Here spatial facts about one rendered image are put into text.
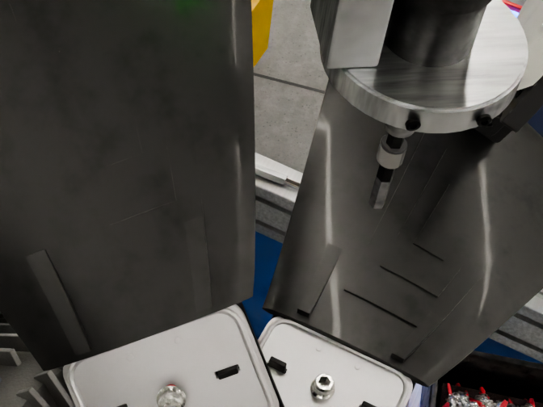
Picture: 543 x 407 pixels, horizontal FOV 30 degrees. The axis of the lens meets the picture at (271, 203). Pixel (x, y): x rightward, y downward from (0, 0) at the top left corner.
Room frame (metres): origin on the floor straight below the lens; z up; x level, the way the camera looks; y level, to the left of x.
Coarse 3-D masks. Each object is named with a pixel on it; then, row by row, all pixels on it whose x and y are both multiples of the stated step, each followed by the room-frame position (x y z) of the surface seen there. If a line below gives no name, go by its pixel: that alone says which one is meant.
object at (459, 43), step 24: (408, 0) 0.24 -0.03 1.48; (432, 0) 0.24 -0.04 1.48; (456, 0) 0.24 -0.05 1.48; (480, 0) 0.24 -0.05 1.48; (408, 24) 0.24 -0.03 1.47; (432, 24) 0.24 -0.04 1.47; (456, 24) 0.24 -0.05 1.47; (408, 48) 0.24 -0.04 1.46; (432, 48) 0.24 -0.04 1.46; (456, 48) 0.24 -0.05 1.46
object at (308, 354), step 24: (264, 336) 0.28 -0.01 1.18; (288, 336) 0.29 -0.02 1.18; (312, 336) 0.29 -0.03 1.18; (288, 360) 0.27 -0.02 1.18; (312, 360) 0.27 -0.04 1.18; (336, 360) 0.27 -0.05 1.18; (360, 360) 0.28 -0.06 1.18; (288, 384) 0.26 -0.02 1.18; (336, 384) 0.26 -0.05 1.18; (360, 384) 0.26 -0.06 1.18; (384, 384) 0.26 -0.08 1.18; (408, 384) 0.27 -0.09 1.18
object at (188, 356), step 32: (224, 320) 0.23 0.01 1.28; (128, 352) 0.22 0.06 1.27; (160, 352) 0.22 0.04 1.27; (192, 352) 0.22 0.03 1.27; (224, 352) 0.22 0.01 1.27; (256, 352) 0.23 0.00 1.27; (96, 384) 0.21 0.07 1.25; (128, 384) 0.21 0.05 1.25; (160, 384) 0.21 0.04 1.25; (192, 384) 0.21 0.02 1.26; (224, 384) 0.21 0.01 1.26; (256, 384) 0.21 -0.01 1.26
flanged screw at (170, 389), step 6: (168, 384) 0.21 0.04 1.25; (174, 384) 0.21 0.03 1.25; (162, 390) 0.20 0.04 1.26; (168, 390) 0.20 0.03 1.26; (174, 390) 0.20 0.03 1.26; (180, 390) 0.20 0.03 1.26; (162, 396) 0.20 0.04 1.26; (168, 396) 0.20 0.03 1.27; (174, 396) 0.20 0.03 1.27; (180, 396) 0.20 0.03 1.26; (162, 402) 0.20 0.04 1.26; (168, 402) 0.20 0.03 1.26; (174, 402) 0.20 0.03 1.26; (180, 402) 0.20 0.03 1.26
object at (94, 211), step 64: (0, 0) 0.31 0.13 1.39; (64, 0) 0.32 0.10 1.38; (128, 0) 0.33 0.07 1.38; (192, 0) 0.34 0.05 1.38; (0, 64) 0.29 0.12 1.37; (64, 64) 0.30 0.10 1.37; (128, 64) 0.31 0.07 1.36; (192, 64) 0.31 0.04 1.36; (0, 128) 0.27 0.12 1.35; (64, 128) 0.28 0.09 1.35; (128, 128) 0.28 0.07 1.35; (192, 128) 0.29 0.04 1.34; (0, 192) 0.26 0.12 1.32; (64, 192) 0.26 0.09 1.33; (128, 192) 0.26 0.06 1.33; (192, 192) 0.27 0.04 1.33; (0, 256) 0.24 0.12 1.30; (64, 256) 0.24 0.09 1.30; (128, 256) 0.24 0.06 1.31; (192, 256) 0.25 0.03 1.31; (64, 320) 0.22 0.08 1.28; (128, 320) 0.23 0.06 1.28; (192, 320) 0.23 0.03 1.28
